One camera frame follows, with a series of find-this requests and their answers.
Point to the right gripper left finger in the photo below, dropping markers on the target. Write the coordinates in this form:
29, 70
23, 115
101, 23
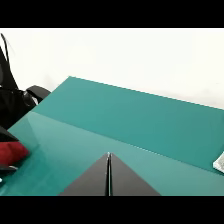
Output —
93, 181

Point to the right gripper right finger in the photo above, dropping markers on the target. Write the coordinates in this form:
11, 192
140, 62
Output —
125, 181

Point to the red garment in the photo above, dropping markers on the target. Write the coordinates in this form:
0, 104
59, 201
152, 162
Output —
11, 151

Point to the white garment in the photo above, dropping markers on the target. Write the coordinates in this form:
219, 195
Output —
220, 163

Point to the black garment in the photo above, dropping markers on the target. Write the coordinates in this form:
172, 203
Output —
11, 106

